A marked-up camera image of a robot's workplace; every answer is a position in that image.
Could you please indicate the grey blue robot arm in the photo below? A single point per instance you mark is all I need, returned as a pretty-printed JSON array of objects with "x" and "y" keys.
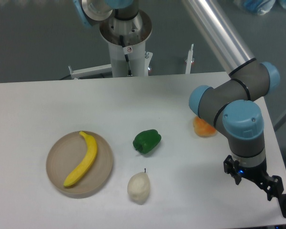
[{"x": 229, "y": 108}]

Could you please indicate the white pear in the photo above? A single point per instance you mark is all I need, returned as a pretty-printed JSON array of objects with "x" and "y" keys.
[{"x": 139, "y": 187}]

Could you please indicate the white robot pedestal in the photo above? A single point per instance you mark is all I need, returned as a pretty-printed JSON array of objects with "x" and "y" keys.
[{"x": 127, "y": 44}]

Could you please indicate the beige round plate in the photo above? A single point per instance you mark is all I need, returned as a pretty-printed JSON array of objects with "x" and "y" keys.
[{"x": 67, "y": 153}]

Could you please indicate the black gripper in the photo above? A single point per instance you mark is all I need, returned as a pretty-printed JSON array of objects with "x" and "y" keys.
[{"x": 254, "y": 171}]

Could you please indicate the white frame bracket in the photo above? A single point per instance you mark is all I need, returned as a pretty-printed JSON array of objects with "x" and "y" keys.
[
  {"x": 92, "y": 71},
  {"x": 189, "y": 59}
]

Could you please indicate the white right frame bracket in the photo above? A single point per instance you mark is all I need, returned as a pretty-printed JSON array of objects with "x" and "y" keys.
[{"x": 189, "y": 59}]

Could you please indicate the yellow banana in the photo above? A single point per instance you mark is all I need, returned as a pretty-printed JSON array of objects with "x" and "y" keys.
[{"x": 83, "y": 167}]

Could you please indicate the green bell pepper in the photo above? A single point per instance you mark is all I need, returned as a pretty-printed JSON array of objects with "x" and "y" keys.
[{"x": 146, "y": 141}]

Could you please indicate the white left frame bracket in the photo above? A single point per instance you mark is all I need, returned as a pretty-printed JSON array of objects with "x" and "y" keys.
[{"x": 92, "y": 71}]

